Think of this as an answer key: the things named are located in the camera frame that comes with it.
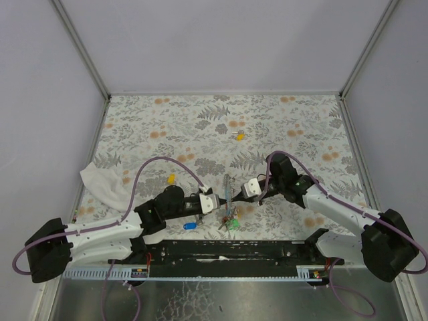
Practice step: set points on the blue tag key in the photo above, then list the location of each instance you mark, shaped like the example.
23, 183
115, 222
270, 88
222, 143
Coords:
193, 225

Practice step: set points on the yellow tag key near left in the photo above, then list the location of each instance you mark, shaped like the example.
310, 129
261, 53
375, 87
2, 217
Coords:
171, 179

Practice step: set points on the yellow tag key far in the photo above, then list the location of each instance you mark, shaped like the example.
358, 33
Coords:
239, 135

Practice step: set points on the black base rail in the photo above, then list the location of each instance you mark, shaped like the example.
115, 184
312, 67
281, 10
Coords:
226, 259

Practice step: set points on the yellow tag key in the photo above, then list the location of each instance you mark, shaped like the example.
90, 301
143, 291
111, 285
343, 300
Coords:
239, 135
171, 179

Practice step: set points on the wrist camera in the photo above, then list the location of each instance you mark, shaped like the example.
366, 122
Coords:
209, 201
251, 188

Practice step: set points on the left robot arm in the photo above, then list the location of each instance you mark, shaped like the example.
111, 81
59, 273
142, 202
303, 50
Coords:
55, 246

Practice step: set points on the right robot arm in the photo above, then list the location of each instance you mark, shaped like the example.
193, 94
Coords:
379, 240

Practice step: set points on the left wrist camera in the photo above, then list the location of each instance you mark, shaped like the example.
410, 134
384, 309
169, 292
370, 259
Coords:
209, 201

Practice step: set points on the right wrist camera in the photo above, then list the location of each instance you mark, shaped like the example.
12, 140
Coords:
251, 188

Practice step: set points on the white cloth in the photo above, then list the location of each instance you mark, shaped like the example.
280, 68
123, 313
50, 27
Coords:
107, 194

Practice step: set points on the floral table mat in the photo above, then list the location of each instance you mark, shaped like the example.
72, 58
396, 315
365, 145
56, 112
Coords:
191, 137

